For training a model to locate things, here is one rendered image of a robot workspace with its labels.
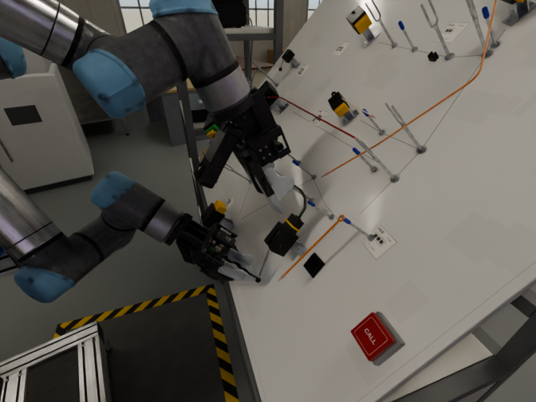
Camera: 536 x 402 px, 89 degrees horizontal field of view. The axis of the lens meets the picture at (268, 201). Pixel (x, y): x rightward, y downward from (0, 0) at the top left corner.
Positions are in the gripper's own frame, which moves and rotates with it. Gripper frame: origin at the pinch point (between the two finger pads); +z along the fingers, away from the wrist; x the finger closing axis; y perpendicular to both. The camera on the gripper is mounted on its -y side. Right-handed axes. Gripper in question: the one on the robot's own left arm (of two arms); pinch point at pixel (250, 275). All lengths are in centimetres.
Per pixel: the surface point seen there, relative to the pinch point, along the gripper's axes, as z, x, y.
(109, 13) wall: -313, 433, -361
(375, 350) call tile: 12.9, -9.6, 25.2
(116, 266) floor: -31, 19, -171
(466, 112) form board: 11, 31, 42
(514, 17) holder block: 8, 48, 53
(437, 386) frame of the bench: 48, -5, 12
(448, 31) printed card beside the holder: 5, 55, 44
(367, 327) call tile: 11.9, -6.6, 24.1
